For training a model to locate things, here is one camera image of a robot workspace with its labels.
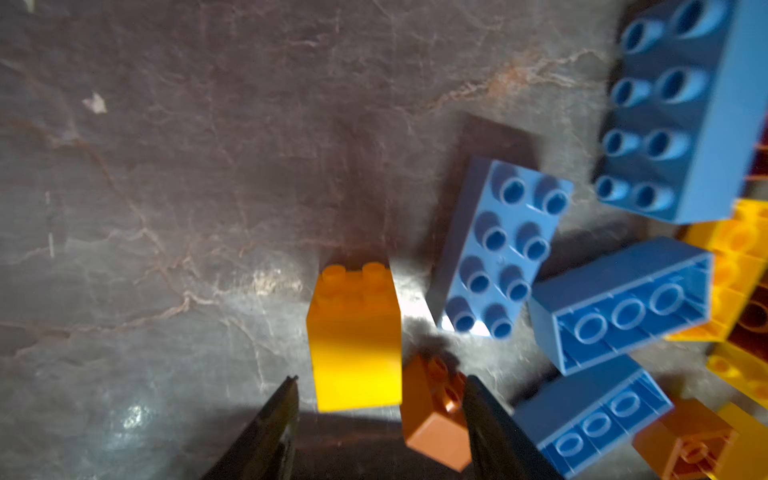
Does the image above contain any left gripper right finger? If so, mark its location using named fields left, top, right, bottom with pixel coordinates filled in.
left=462, top=375, right=563, bottom=480

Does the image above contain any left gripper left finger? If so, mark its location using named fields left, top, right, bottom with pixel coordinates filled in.
left=202, top=376, right=299, bottom=480

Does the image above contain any blue brick long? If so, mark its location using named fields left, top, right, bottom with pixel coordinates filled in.
left=425, top=158, right=574, bottom=340

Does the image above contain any brown brick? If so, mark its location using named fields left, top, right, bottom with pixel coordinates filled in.
left=400, top=355, right=472, bottom=472
left=632, top=398, right=738, bottom=479
left=728, top=285, right=767, bottom=362

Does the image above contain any yellow brick tall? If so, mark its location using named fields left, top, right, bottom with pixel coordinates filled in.
left=665, top=199, right=767, bottom=342

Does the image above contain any blue brick thin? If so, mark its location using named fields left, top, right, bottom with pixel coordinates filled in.
left=594, top=1, right=767, bottom=224

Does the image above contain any yellow brick bottom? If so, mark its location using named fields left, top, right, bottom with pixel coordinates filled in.
left=710, top=403, right=768, bottom=480

